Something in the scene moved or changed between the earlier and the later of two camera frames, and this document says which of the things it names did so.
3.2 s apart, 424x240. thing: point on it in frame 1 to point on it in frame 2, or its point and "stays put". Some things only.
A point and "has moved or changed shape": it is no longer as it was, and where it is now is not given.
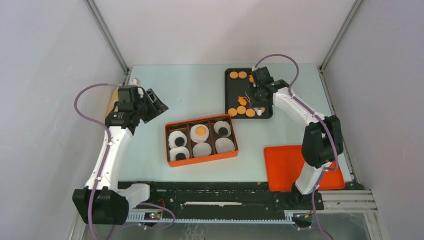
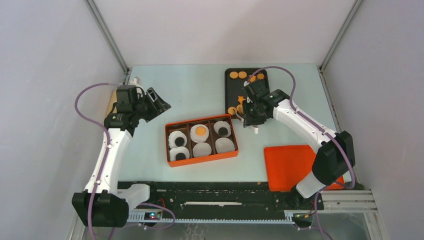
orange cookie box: (200, 140) stays put
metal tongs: (258, 110) has moved or changed shape
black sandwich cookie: (180, 156) stays put
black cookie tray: (237, 96) stays put
